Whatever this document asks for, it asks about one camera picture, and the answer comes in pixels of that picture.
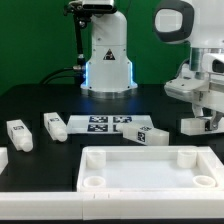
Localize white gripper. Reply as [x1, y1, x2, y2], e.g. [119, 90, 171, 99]
[164, 68, 224, 130]

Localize white desk top tray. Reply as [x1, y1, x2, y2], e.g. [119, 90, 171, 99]
[77, 146, 224, 192]

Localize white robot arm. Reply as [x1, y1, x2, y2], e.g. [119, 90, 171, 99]
[81, 0, 224, 134]

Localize white marker sheet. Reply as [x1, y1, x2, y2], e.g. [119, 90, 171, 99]
[67, 115, 153, 134]

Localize white front border bar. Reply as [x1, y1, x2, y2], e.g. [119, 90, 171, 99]
[0, 189, 224, 220]

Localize white left border block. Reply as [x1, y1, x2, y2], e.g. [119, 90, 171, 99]
[0, 147, 8, 174]

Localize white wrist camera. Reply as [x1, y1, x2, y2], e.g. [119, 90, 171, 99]
[202, 53, 224, 75]

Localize black cables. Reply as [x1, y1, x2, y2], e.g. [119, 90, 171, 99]
[39, 67, 84, 85]

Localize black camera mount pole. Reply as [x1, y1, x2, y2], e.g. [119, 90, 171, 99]
[64, 0, 117, 84]

